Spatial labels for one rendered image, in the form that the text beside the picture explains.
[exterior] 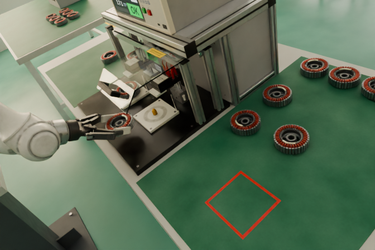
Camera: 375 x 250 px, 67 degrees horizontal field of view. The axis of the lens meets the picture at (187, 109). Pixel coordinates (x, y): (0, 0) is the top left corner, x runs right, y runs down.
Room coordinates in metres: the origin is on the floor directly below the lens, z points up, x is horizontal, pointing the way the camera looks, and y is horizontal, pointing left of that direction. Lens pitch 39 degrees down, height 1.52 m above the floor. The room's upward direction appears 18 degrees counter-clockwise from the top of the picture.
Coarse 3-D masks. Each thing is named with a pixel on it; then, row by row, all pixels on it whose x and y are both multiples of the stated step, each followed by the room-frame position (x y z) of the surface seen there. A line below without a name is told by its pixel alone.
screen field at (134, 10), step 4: (128, 4) 1.17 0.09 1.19; (132, 4) 1.13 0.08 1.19; (128, 8) 1.18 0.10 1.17; (132, 8) 1.14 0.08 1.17; (136, 8) 1.11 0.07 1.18; (132, 12) 1.16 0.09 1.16; (136, 12) 1.12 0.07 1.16; (140, 12) 1.09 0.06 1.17; (136, 16) 1.14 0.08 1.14; (140, 16) 1.10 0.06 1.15
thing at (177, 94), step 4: (172, 88) 1.05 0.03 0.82; (176, 88) 1.04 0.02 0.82; (184, 88) 1.02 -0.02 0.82; (172, 92) 1.04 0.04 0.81; (176, 92) 1.01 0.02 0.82; (180, 92) 1.00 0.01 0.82; (184, 92) 1.00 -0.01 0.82; (176, 96) 1.01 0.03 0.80; (180, 96) 0.99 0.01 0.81; (180, 100) 0.99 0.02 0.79
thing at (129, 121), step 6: (120, 114) 0.93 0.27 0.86; (126, 114) 0.92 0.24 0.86; (108, 120) 0.92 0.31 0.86; (114, 120) 0.92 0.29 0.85; (120, 120) 0.91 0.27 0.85; (126, 120) 0.89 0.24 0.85; (132, 120) 0.89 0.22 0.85; (108, 126) 0.88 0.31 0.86; (114, 126) 0.91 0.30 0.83; (120, 126) 0.86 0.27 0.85; (126, 126) 0.85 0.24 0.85; (132, 126) 0.87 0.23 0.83
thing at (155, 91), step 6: (156, 78) 1.01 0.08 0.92; (162, 78) 0.99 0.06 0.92; (168, 78) 0.98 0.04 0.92; (180, 78) 1.00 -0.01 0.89; (156, 84) 0.97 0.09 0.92; (162, 84) 0.97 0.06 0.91; (168, 84) 0.97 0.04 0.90; (174, 84) 1.05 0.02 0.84; (180, 84) 1.01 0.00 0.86; (150, 90) 1.00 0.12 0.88; (156, 90) 0.98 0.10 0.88; (162, 90) 0.96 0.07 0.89; (156, 96) 0.95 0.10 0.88
